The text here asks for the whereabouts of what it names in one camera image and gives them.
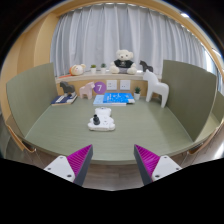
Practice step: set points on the small dark horse figurine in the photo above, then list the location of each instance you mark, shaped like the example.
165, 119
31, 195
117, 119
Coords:
146, 66

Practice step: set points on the white curtain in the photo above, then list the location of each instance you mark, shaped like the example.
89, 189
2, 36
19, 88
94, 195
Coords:
92, 35

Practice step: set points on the dark blue book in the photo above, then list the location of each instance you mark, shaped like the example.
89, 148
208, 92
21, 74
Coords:
63, 100

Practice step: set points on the white wall socket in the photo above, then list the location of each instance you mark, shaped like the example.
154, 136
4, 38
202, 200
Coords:
125, 84
111, 85

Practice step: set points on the black charger plug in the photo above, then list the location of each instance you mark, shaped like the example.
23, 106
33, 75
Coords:
96, 120

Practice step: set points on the green partition panel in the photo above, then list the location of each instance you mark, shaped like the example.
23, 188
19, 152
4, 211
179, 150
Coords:
29, 94
193, 95

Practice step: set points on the right white wall socket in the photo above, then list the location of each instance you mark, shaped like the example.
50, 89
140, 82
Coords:
125, 84

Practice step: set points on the right small potted plant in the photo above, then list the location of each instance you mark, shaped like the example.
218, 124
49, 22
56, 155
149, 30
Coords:
103, 68

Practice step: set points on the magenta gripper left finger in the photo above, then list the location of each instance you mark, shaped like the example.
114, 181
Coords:
73, 167

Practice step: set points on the small potted plant on desk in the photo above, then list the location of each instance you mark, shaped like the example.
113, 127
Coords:
137, 93

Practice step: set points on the light blue book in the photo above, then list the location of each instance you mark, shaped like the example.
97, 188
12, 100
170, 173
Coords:
98, 101

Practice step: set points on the left green partition panel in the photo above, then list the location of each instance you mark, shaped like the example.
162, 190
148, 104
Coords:
29, 94

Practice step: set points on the wooden window shelf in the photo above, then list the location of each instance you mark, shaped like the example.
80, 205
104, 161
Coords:
100, 76

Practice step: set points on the pink wooden horse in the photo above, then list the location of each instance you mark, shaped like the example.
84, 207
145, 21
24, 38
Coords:
86, 91

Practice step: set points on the white teddy bear black shirt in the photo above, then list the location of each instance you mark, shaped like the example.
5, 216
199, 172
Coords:
123, 63

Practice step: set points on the dark grey wooden horse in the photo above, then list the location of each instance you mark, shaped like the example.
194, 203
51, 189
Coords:
67, 88

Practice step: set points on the left small potted plant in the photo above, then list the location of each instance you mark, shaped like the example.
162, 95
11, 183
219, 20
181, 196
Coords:
93, 68

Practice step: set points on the large white wooden horse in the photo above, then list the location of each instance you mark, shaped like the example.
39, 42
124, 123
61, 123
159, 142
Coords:
155, 86

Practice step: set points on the right green partition panel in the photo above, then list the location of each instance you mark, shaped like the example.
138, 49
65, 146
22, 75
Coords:
193, 95

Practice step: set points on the orange white plush toy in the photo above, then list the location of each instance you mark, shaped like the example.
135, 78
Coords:
77, 70

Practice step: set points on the purple round number sign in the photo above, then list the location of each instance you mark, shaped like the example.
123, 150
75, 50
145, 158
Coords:
100, 87

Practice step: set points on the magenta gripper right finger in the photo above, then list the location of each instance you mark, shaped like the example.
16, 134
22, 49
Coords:
153, 167

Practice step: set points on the left white wall socket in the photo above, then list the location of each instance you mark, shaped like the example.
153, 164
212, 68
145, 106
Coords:
111, 85

